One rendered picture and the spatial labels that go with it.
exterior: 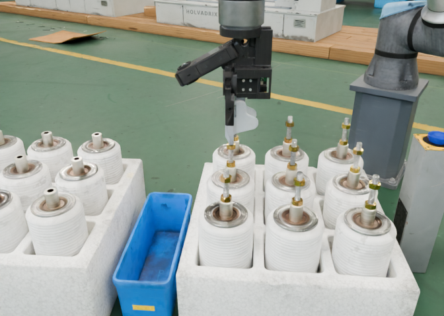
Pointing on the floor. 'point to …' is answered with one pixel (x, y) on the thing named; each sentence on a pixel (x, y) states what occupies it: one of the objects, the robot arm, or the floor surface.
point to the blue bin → (153, 256)
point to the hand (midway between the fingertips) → (227, 136)
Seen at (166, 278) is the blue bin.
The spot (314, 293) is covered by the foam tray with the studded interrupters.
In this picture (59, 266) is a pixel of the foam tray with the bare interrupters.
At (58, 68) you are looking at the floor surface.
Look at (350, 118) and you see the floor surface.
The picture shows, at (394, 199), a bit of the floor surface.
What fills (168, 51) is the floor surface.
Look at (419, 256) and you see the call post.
